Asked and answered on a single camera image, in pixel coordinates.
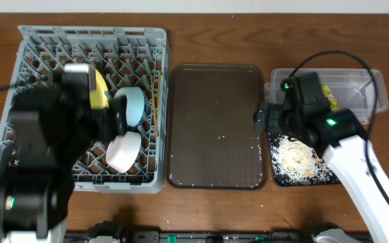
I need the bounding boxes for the yellow plate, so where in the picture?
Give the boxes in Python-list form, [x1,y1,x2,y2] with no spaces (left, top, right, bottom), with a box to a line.
[89,70,109,109]

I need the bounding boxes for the green snack wrapper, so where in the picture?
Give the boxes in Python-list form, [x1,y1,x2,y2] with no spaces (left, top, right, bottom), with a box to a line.
[322,86,339,109]

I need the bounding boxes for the pink bowl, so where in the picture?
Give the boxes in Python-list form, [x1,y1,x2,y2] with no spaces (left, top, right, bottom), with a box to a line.
[106,132,141,173]

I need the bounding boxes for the light blue bowl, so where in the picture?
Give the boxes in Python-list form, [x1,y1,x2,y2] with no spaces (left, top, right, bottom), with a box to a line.
[115,86,145,127]

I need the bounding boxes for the rice and food scraps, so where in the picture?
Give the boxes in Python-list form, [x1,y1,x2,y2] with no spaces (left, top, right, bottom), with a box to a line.
[272,136,323,180]

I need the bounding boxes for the wooden chopstick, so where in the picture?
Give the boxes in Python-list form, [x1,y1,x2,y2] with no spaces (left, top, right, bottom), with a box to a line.
[150,74,158,142]
[157,70,161,113]

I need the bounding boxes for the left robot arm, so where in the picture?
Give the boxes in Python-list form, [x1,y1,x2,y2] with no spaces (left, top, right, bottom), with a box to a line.
[0,72,128,242]

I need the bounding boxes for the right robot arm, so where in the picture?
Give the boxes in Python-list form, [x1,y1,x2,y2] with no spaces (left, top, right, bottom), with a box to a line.
[254,72,389,242]

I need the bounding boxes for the black rectangular tray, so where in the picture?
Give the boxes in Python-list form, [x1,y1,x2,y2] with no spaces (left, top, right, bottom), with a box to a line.
[269,134,340,187]

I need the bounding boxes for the dark brown serving tray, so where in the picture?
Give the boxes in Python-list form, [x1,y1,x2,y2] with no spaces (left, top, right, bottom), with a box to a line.
[165,64,267,190]

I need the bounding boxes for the clear plastic bin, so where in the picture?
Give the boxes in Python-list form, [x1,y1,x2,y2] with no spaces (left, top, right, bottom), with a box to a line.
[264,68,374,124]

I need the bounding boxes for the grey plastic dish rack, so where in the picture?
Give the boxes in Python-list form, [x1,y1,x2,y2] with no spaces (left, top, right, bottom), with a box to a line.
[0,26,171,194]

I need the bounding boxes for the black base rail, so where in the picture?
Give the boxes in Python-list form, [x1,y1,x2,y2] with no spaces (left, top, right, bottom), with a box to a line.
[62,221,357,243]

